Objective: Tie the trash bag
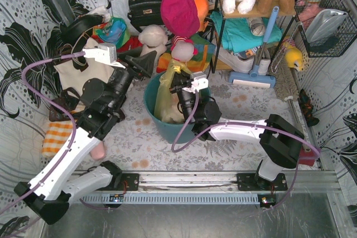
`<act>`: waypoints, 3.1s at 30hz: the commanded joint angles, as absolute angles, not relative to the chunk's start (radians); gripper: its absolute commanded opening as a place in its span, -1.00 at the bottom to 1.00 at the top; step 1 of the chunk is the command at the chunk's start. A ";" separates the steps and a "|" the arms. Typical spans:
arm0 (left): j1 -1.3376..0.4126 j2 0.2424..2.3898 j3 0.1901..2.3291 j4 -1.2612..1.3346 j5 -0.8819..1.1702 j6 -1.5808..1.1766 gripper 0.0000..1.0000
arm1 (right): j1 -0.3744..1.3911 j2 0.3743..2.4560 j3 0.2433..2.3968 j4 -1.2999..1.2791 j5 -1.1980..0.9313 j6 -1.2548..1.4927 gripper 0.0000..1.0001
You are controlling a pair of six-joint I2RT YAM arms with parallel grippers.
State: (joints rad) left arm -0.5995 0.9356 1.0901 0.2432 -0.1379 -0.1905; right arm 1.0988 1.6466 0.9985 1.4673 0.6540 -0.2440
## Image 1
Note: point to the yellow plush toy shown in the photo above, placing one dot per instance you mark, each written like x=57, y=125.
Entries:
x=292, y=54

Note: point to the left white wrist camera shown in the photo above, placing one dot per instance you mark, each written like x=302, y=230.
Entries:
x=104, y=53

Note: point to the black hat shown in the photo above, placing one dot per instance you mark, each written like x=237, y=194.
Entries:
x=71, y=33

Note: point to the metal pole with handle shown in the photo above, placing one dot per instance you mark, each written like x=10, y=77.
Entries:
x=293, y=110

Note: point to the pink rolled towel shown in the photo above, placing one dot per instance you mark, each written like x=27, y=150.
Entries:
x=98, y=152

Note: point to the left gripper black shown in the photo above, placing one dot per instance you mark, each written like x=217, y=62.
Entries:
x=134, y=68

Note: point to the black wire basket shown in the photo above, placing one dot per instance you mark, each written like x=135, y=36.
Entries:
x=339, y=41

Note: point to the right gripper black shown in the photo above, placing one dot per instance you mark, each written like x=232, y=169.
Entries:
x=180, y=82

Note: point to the dark patterned cloth right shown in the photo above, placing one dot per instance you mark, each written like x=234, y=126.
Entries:
x=307, y=109

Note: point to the metal base rail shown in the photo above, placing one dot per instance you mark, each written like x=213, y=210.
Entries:
x=195, y=188

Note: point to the white sneaker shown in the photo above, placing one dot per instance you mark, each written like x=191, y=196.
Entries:
x=236, y=63
x=264, y=62

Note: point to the crumpled paper trash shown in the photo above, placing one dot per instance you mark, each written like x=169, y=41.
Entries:
x=170, y=112

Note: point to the white sneaker right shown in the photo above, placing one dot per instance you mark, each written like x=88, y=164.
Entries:
x=264, y=62

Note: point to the magenta cloth bag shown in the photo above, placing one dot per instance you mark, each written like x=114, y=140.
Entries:
x=180, y=17

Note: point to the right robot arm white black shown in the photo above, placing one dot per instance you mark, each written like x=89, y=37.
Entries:
x=280, y=140

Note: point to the wooden black frame shelf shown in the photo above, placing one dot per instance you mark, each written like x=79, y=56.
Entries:
x=218, y=33

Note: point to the blue floor mop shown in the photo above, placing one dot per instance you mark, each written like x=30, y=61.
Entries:
x=253, y=78

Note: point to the cream canvas tote bag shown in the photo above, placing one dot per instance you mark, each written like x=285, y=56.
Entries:
x=70, y=77

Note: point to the rainbow striped cloth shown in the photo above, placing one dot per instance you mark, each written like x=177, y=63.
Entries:
x=198, y=62

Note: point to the red cloth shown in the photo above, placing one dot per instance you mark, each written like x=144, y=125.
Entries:
x=132, y=43

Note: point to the colourful printed bag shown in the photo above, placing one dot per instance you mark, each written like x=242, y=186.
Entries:
x=115, y=32

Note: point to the black leather handbag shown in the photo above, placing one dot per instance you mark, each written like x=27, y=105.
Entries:
x=143, y=13

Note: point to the cream plush lamb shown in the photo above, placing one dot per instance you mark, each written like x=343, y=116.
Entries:
x=153, y=38

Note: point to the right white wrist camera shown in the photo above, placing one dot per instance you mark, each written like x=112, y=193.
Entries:
x=197, y=82

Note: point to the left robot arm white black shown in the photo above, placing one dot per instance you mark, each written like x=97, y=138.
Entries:
x=51, y=192

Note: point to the teal folded cloth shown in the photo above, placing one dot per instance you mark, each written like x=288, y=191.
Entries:
x=237, y=36

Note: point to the yellow trash bag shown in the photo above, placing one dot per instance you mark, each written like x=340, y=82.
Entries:
x=163, y=93

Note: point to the orange white checkered towel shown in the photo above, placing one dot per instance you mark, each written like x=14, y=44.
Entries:
x=55, y=137

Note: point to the brown patterned strap bag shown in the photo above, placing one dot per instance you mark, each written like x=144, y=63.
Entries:
x=62, y=104

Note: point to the pink white plush doll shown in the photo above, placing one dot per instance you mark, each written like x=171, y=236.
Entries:
x=183, y=49

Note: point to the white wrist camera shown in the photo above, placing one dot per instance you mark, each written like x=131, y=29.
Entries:
x=197, y=82
x=104, y=53

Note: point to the grey patterned ball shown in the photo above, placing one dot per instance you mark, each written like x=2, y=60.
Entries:
x=257, y=26

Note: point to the white sneaker left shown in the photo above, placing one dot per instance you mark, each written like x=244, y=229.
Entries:
x=236, y=63

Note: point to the orange plush toy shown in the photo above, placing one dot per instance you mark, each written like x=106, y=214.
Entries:
x=202, y=11

